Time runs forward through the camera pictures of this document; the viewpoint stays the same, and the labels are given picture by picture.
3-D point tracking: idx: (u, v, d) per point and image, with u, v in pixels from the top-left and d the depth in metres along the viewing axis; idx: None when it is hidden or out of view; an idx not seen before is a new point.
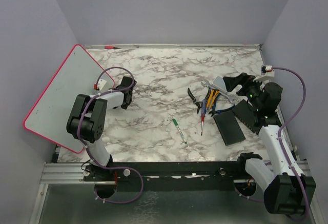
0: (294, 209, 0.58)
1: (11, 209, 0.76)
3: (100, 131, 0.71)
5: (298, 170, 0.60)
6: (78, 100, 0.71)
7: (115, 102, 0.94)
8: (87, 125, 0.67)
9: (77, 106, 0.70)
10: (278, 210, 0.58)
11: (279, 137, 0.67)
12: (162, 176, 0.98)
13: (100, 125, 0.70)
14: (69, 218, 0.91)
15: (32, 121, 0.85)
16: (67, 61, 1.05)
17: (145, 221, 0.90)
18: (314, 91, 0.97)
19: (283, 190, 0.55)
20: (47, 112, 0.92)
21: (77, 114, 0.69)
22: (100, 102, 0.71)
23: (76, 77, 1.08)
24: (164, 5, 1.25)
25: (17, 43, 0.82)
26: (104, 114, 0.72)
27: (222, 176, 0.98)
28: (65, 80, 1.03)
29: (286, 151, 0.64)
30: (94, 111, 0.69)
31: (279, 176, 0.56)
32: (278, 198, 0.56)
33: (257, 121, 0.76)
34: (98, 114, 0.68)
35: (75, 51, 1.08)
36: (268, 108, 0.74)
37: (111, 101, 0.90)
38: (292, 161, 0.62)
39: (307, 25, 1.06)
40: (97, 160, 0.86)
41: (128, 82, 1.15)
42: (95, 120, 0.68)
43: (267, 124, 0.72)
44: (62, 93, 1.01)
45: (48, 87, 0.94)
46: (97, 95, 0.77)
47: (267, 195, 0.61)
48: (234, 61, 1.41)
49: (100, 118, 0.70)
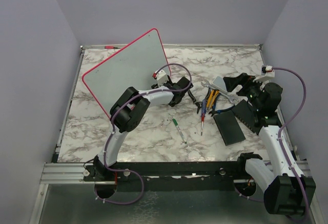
0: (294, 209, 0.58)
1: (12, 208, 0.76)
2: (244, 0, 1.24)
3: (132, 127, 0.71)
5: (298, 171, 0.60)
6: (127, 90, 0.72)
7: (161, 101, 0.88)
8: (123, 117, 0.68)
9: (123, 97, 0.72)
10: (278, 211, 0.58)
11: (279, 137, 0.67)
12: (162, 176, 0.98)
13: (134, 122, 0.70)
14: (69, 218, 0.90)
15: (89, 77, 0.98)
16: (141, 39, 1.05)
17: (145, 221, 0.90)
18: (314, 91, 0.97)
19: (283, 189, 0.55)
20: (102, 78, 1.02)
21: (120, 102, 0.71)
22: (144, 102, 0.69)
23: (142, 56, 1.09)
24: (164, 5, 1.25)
25: (17, 42, 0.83)
26: (142, 115, 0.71)
27: (222, 176, 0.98)
28: (131, 55, 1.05)
29: (286, 152, 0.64)
30: (136, 107, 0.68)
31: (279, 176, 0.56)
32: (277, 198, 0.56)
33: (258, 120, 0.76)
34: (137, 111, 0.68)
35: (150, 34, 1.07)
36: (270, 108, 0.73)
37: (159, 99, 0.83)
38: (292, 161, 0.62)
39: (306, 25, 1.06)
40: (107, 157, 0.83)
41: (184, 83, 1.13)
42: (131, 116, 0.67)
43: (267, 124, 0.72)
44: (123, 65, 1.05)
45: (113, 57, 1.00)
46: (146, 93, 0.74)
47: (267, 195, 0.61)
48: (234, 61, 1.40)
49: (138, 117, 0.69)
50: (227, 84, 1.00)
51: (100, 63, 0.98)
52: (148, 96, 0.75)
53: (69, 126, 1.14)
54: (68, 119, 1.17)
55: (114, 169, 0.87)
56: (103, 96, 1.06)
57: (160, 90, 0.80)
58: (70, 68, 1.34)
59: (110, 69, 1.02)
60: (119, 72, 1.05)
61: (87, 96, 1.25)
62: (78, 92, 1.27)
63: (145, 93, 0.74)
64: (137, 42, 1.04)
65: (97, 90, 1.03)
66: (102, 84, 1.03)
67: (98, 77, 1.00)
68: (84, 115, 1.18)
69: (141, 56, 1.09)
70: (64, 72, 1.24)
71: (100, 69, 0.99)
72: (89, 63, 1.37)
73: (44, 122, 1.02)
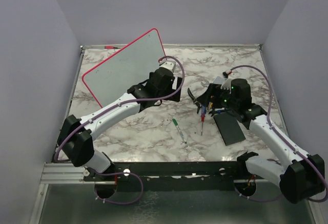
0: (313, 190, 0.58)
1: (12, 208, 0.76)
2: (243, 0, 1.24)
3: (85, 159, 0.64)
5: (303, 153, 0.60)
6: (66, 121, 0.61)
7: (130, 115, 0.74)
8: (69, 154, 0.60)
9: (63, 129, 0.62)
10: (301, 198, 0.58)
11: (271, 126, 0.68)
12: (162, 176, 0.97)
13: (83, 156, 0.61)
14: (70, 218, 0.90)
15: (89, 77, 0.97)
16: (141, 39, 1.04)
17: (145, 221, 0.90)
18: (315, 91, 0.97)
19: (298, 178, 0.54)
20: (102, 77, 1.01)
21: (62, 137, 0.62)
22: (85, 135, 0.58)
23: (142, 56, 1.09)
24: (164, 5, 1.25)
25: (18, 42, 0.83)
26: (90, 146, 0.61)
27: (222, 176, 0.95)
28: (131, 55, 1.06)
29: (285, 139, 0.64)
30: (75, 145, 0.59)
31: (291, 166, 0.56)
32: (296, 187, 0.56)
33: (243, 116, 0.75)
34: (78, 150, 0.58)
35: (150, 34, 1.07)
36: (247, 100, 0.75)
37: (121, 116, 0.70)
38: (293, 144, 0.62)
39: (305, 25, 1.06)
40: (97, 166, 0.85)
41: (159, 79, 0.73)
42: (76, 153, 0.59)
43: (254, 117, 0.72)
44: (123, 66, 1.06)
45: (113, 57, 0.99)
46: (89, 121, 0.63)
47: (284, 186, 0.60)
48: (234, 61, 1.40)
49: (84, 151, 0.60)
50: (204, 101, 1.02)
51: (100, 62, 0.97)
52: (93, 124, 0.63)
53: None
54: None
55: (109, 174, 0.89)
56: (103, 97, 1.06)
57: (117, 105, 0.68)
58: (70, 68, 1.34)
59: (110, 69, 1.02)
60: (118, 73, 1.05)
61: (87, 96, 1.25)
62: (78, 92, 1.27)
63: (88, 121, 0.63)
64: (138, 42, 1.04)
65: (97, 91, 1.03)
66: (101, 83, 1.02)
67: (97, 77, 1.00)
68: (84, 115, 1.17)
69: (142, 56, 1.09)
70: (63, 73, 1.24)
71: (99, 69, 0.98)
72: (89, 63, 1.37)
73: (44, 122, 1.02)
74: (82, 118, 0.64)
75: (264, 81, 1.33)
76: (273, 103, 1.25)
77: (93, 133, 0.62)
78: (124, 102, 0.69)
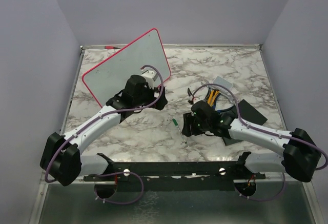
0: (316, 160, 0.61)
1: (12, 208, 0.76)
2: (243, 0, 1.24)
3: (74, 174, 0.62)
5: (286, 133, 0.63)
6: (50, 140, 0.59)
7: (111, 126, 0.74)
8: (57, 172, 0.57)
9: (47, 148, 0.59)
10: (312, 174, 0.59)
11: (247, 125, 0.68)
12: (162, 176, 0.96)
13: (71, 171, 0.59)
14: (69, 218, 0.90)
15: (89, 77, 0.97)
16: (141, 39, 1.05)
17: (145, 221, 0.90)
18: (315, 91, 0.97)
19: (296, 157, 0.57)
20: (102, 77, 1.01)
21: (48, 156, 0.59)
22: (71, 150, 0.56)
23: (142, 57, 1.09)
24: (164, 5, 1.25)
25: (18, 43, 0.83)
26: (78, 161, 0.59)
27: (222, 176, 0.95)
28: (131, 55, 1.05)
29: (264, 129, 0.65)
30: (62, 162, 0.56)
31: (286, 151, 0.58)
32: (300, 167, 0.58)
33: (221, 130, 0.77)
34: (66, 166, 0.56)
35: (150, 33, 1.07)
36: (214, 115, 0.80)
37: (104, 127, 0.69)
38: (274, 130, 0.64)
39: (305, 26, 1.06)
40: (96, 169, 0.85)
41: (133, 89, 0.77)
42: (64, 169, 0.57)
43: (229, 125, 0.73)
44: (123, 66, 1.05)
45: (112, 57, 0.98)
46: (73, 135, 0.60)
47: (292, 172, 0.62)
48: (234, 61, 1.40)
49: (73, 166, 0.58)
50: (187, 128, 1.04)
51: (100, 63, 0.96)
52: (78, 138, 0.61)
53: (69, 126, 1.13)
54: (68, 119, 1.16)
55: (109, 174, 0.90)
56: (103, 97, 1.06)
57: (99, 117, 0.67)
58: (70, 69, 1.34)
59: (110, 69, 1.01)
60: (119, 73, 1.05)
61: (87, 96, 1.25)
62: (78, 92, 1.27)
63: (73, 136, 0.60)
64: (138, 42, 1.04)
65: (98, 91, 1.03)
66: (101, 83, 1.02)
67: (98, 77, 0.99)
68: (84, 115, 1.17)
69: (142, 56, 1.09)
70: (63, 73, 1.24)
71: (100, 69, 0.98)
72: (89, 63, 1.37)
73: (44, 122, 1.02)
74: (65, 134, 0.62)
75: (264, 81, 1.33)
76: (273, 103, 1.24)
77: (79, 147, 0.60)
78: (106, 114, 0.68)
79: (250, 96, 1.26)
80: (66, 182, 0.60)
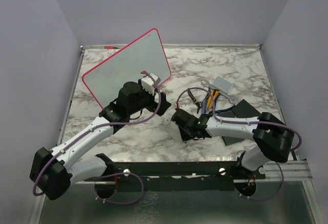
0: (289, 139, 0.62)
1: (12, 208, 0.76)
2: (243, 0, 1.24)
3: (62, 187, 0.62)
5: (253, 119, 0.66)
6: (37, 155, 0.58)
7: (103, 138, 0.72)
8: (44, 188, 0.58)
9: (35, 163, 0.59)
10: (287, 153, 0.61)
11: (221, 120, 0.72)
12: (162, 176, 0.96)
13: (60, 185, 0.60)
14: (70, 218, 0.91)
15: (89, 77, 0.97)
16: (141, 39, 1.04)
17: (145, 221, 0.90)
18: (315, 91, 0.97)
19: (266, 140, 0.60)
20: (102, 77, 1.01)
21: (36, 171, 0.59)
22: (58, 167, 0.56)
23: (141, 57, 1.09)
24: (164, 6, 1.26)
25: (17, 43, 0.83)
26: (66, 176, 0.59)
27: (222, 176, 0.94)
28: (131, 55, 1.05)
29: (234, 121, 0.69)
30: (49, 179, 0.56)
31: (256, 136, 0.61)
32: (272, 148, 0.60)
33: (200, 130, 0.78)
34: (54, 182, 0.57)
35: (150, 33, 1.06)
36: (192, 119, 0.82)
37: (96, 140, 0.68)
38: (243, 120, 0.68)
39: (305, 26, 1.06)
40: (95, 170, 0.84)
41: (125, 99, 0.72)
42: (52, 185, 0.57)
43: (205, 124, 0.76)
44: (123, 66, 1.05)
45: (112, 57, 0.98)
46: (61, 152, 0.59)
47: (270, 156, 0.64)
48: (234, 61, 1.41)
49: (60, 181, 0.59)
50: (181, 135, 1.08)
51: (101, 62, 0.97)
52: (65, 155, 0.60)
53: (69, 126, 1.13)
54: (68, 119, 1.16)
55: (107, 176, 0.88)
56: (103, 97, 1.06)
57: (89, 131, 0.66)
58: (70, 69, 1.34)
59: (110, 69, 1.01)
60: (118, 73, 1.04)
61: (87, 96, 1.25)
62: (78, 92, 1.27)
63: (61, 152, 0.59)
64: (138, 42, 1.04)
65: (97, 91, 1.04)
66: (101, 83, 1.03)
67: (97, 77, 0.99)
68: (84, 115, 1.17)
69: (141, 56, 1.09)
70: (63, 73, 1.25)
71: (100, 69, 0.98)
72: (89, 64, 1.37)
73: (44, 122, 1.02)
74: (54, 150, 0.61)
75: (264, 81, 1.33)
76: (273, 103, 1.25)
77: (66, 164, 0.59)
78: (96, 127, 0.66)
79: (250, 96, 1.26)
80: (54, 195, 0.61)
